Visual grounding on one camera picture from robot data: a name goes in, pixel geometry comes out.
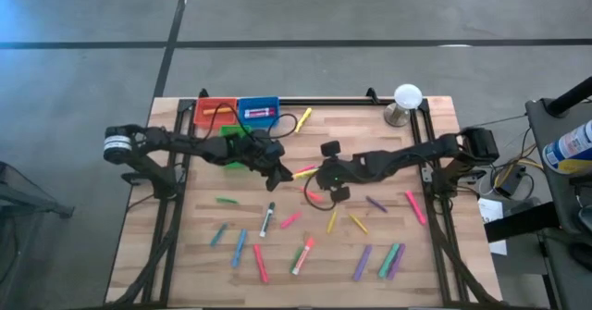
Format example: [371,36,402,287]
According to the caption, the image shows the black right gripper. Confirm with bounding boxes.
[316,141,371,204]

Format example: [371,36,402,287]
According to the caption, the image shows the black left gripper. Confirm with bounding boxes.
[238,138,294,192]

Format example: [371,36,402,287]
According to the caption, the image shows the orange highlighter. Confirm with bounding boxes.
[301,187,325,204]

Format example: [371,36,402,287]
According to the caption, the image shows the orange Expo marker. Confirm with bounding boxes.
[290,236,316,277]

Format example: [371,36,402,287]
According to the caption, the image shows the long pink highlighter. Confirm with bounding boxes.
[404,190,428,227]

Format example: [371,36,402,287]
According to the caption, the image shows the teal highlighter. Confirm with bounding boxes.
[377,242,401,279]
[209,221,229,248]

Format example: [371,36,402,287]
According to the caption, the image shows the thick purple marker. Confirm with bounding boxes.
[352,243,374,282]
[386,242,407,281]

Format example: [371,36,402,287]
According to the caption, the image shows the green Expo marker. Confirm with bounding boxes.
[258,201,277,239]

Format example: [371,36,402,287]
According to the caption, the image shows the slim purple highlighter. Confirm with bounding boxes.
[365,195,389,214]

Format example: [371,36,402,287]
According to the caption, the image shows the blue plastic basket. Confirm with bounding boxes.
[237,95,281,130]

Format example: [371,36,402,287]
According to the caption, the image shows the green plastic basket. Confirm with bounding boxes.
[218,123,254,170]

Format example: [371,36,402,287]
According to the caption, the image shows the red plastic basket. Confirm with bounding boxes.
[192,96,239,130]

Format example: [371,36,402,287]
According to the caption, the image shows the blue highlighter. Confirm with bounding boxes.
[230,228,249,269]

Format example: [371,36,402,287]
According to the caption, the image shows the pink Sharpie highlighter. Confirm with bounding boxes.
[252,243,271,285]

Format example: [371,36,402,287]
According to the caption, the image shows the white mushroom lamp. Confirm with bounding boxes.
[383,83,424,128]

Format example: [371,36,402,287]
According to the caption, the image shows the white paper sheet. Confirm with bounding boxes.
[477,196,509,256]

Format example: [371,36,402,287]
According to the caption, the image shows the black power box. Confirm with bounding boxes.
[493,164,528,199]

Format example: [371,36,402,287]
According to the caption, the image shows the dark grey cart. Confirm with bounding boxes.
[524,96,592,310]

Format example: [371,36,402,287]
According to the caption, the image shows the white labelled canister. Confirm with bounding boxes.
[541,118,592,176]

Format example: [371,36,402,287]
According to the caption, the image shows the black stand pole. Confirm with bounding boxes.
[545,75,592,118]

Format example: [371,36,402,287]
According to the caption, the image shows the black stand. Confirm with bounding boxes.
[0,160,75,302]

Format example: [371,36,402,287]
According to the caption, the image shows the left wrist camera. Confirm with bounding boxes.
[265,142,286,161]

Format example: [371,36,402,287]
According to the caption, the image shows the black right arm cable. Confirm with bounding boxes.
[302,174,339,212]

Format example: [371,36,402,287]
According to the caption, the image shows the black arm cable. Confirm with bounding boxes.
[302,174,339,212]
[203,102,300,141]

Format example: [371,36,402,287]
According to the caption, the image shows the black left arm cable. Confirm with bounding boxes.
[203,102,300,141]

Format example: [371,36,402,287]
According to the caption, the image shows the yellow cable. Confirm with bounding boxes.
[492,157,547,189]

